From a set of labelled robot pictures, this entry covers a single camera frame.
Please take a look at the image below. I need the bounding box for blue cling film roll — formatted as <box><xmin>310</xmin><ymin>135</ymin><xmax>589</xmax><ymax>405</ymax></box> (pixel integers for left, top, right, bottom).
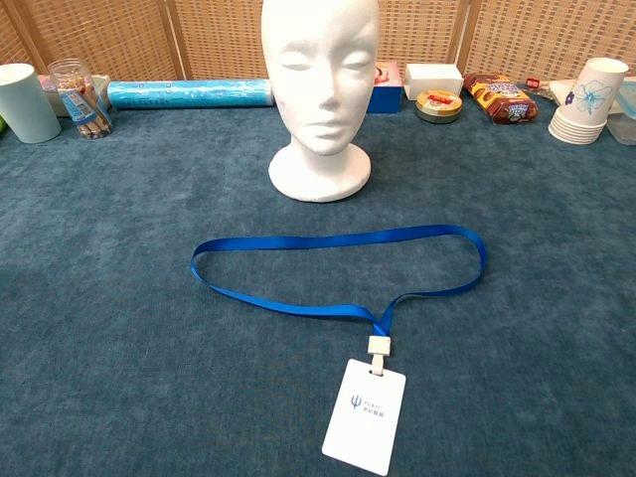
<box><xmin>106</xmin><ymin>79</ymin><xmax>275</xmax><ymax>110</ymax></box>

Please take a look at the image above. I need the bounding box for brown cookie package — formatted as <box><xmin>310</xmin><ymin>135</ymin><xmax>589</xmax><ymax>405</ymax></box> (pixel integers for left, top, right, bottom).
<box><xmin>462</xmin><ymin>73</ymin><xmax>540</xmax><ymax>127</ymax></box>

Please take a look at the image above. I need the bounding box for white plastic bag package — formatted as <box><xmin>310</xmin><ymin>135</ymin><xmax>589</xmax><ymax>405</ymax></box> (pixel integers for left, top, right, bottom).
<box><xmin>524</xmin><ymin>77</ymin><xmax>582</xmax><ymax>105</ymax></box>

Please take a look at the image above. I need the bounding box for teal tablecloth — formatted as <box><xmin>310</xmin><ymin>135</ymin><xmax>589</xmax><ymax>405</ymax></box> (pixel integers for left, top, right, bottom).
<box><xmin>0</xmin><ymin>79</ymin><xmax>636</xmax><ymax>477</ymax></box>

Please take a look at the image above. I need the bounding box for blue lanyard with white badge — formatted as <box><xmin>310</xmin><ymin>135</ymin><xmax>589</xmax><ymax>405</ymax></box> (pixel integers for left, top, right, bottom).
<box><xmin>190</xmin><ymin>224</ymin><xmax>489</xmax><ymax>472</ymax></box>

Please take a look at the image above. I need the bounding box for clear container with blue lid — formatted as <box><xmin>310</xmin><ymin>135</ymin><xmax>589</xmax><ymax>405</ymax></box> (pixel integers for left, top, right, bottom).
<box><xmin>604</xmin><ymin>77</ymin><xmax>636</xmax><ymax>146</ymax></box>

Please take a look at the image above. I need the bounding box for round gold tin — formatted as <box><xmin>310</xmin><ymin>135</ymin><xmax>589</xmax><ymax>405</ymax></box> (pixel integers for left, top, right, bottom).
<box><xmin>414</xmin><ymin>89</ymin><xmax>464</xmax><ymax>124</ymax></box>

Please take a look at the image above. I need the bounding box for wicker folding screen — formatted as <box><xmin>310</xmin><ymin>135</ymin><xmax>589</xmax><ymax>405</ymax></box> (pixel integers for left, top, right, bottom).
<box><xmin>0</xmin><ymin>0</ymin><xmax>636</xmax><ymax>83</ymax></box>

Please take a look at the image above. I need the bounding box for white paper box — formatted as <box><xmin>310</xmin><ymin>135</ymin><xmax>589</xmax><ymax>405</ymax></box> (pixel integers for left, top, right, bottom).
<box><xmin>402</xmin><ymin>63</ymin><xmax>465</xmax><ymax>101</ymax></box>

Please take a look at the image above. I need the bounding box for white foam mannequin head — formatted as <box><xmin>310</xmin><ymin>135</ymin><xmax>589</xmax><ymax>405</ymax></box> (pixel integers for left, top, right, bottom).
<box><xmin>260</xmin><ymin>0</ymin><xmax>380</xmax><ymax>204</ymax></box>

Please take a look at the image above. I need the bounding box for blue pink cookie box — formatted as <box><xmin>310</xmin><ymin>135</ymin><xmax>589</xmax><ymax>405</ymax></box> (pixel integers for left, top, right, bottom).
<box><xmin>367</xmin><ymin>60</ymin><xmax>404</xmax><ymax>115</ymax></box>

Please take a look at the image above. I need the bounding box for paper cup stack blue flower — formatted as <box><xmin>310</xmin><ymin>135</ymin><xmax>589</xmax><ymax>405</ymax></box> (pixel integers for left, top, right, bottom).
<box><xmin>548</xmin><ymin>57</ymin><xmax>630</xmax><ymax>146</ymax></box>

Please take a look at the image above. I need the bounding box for pale green plastic cup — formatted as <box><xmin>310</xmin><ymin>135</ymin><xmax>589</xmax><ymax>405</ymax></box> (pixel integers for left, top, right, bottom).
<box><xmin>0</xmin><ymin>63</ymin><xmax>63</xmax><ymax>145</ymax></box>

